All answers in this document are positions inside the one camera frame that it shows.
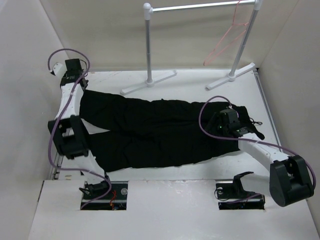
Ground pink wire hanger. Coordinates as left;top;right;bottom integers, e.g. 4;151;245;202
203;0;249;67

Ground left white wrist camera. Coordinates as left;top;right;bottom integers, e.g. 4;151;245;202
49;62;64;77

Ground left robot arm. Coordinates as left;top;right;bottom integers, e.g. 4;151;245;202
47;58;112;200

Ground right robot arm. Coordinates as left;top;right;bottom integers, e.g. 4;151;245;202
203;108;315;207

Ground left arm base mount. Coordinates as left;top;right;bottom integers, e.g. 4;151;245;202
79;181;129;211

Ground white metal clothes rack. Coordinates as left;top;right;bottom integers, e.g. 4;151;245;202
120;0;263;96

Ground black trousers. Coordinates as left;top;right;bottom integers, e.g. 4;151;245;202
78;89;266;173

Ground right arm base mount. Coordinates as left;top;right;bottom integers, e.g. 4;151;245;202
214;180;266;211

